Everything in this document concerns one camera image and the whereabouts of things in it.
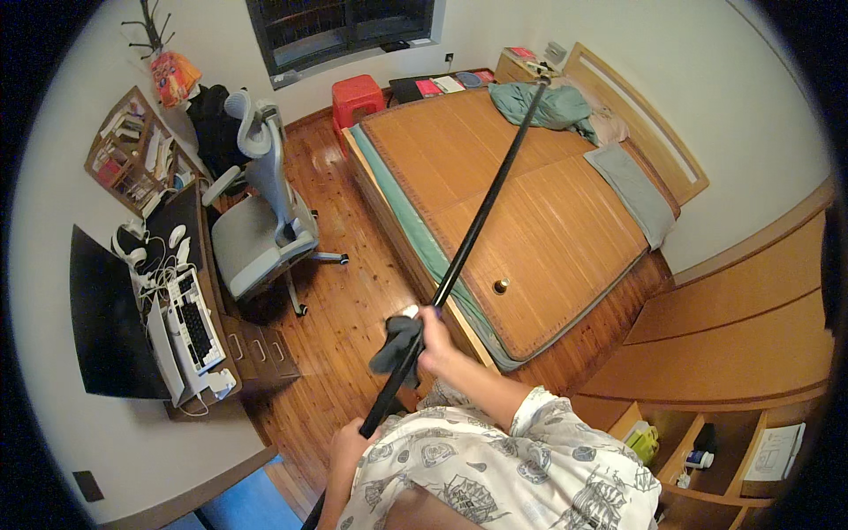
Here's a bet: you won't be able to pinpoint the person's right hand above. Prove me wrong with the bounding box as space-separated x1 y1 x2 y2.
416 305 459 376

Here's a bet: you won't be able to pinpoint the person's left hand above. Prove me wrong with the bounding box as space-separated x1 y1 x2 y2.
329 416 383 491

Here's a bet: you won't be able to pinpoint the long black pole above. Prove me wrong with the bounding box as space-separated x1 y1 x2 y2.
301 74 555 530

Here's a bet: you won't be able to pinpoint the teal mattress pad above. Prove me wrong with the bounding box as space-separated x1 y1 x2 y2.
348 123 531 373

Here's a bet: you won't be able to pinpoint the person's legs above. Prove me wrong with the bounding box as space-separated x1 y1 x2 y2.
383 487 486 530

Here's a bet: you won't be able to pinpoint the dark wooden desk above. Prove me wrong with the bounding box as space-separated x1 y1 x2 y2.
142 182 303 422

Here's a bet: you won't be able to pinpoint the bamboo bed mat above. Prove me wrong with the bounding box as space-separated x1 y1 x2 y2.
359 86 651 363

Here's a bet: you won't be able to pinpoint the white power adapter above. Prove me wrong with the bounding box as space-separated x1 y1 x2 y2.
207 368 238 400

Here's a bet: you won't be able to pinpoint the person's body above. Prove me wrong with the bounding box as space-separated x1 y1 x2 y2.
337 381 663 530

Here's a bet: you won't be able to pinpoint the gray office chair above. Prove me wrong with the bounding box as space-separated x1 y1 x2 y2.
201 89 351 318

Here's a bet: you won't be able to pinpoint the white and black keyboard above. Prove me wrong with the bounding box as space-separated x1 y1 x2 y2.
166 266 227 376

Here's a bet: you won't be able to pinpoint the silver laptop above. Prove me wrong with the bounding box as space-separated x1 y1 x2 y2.
145 294 201 408

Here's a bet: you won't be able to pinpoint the red plastic stool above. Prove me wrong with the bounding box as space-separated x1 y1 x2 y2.
330 73 387 132

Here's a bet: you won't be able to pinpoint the black low table with books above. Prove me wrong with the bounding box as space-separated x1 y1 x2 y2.
388 68 496 106

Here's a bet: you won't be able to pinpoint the gray pillow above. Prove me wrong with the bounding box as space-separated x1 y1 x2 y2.
583 142 677 252

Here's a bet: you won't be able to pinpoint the green and yellow box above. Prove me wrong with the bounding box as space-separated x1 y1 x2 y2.
621 420 661 466

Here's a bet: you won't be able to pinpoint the teal blanket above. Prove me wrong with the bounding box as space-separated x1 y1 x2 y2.
488 81 601 147

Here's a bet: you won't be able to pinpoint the beige pillow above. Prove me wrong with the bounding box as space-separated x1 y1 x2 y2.
586 108 631 147

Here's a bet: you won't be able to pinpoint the wooden nightstand with items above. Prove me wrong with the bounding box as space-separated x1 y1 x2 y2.
493 41 568 86

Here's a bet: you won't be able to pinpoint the black clothes heap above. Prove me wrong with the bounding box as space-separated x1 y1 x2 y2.
186 83 250 180

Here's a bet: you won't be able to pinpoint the black monitor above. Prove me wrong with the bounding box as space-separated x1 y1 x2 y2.
69 224 172 401

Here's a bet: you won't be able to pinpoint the dark framed window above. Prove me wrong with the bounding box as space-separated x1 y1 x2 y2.
244 0 447 91

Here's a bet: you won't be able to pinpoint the white headphones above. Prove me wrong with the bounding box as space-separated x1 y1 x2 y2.
110 220 151 270

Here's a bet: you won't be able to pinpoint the wooden wardrobe shelf unit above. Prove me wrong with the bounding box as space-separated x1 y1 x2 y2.
568 175 837 530

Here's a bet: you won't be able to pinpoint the wooden bookshelf with books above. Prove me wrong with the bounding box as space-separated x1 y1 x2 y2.
83 85 201 220

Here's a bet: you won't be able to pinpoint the orange plastic bag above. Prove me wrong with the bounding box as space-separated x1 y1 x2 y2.
149 50 202 110

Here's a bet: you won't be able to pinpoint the white carton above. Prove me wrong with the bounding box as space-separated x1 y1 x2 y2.
741 422 808 483

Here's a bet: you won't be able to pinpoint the black coat rack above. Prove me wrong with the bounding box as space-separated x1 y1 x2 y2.
121 0 177 62

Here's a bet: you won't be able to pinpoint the white tangled cables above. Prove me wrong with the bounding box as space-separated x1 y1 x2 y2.
135 260 178 300

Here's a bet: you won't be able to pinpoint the black wall plate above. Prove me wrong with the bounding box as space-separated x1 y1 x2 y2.
72 469 106 503

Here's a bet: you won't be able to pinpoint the wooden bed frame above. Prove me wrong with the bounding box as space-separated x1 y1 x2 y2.
341 42 710 374

